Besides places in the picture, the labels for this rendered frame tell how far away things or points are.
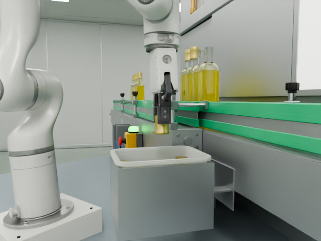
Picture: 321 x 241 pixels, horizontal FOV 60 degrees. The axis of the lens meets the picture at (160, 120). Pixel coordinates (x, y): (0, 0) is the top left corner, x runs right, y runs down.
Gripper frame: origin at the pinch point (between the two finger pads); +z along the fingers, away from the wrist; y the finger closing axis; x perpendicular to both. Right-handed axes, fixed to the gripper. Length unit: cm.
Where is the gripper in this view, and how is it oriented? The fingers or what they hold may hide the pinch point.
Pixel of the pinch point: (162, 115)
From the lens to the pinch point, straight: 66.4
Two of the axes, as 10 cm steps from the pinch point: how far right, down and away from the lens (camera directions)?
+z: 0.0, 10.0, 0.7
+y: -2.4, -0.7, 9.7
